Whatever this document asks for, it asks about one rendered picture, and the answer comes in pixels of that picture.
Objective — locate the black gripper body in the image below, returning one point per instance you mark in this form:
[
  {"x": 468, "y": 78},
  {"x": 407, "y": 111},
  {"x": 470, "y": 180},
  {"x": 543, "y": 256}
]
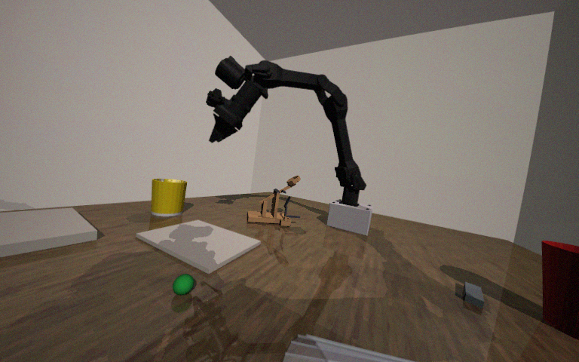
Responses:
[{"x": 236, "y": 112}]

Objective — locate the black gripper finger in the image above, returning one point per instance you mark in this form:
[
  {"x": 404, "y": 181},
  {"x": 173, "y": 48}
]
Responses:
[
  {"x": 226, "y": 135},
  {"x": 220, "y": 129}
]

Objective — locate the yellow mug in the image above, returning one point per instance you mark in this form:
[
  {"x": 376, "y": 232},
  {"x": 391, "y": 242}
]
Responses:
[{"x": 168, "y": 196}]

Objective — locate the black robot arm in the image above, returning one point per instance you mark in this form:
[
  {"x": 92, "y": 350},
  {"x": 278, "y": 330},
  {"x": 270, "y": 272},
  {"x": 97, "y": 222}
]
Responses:
[{"x": 268, "y": 75}]

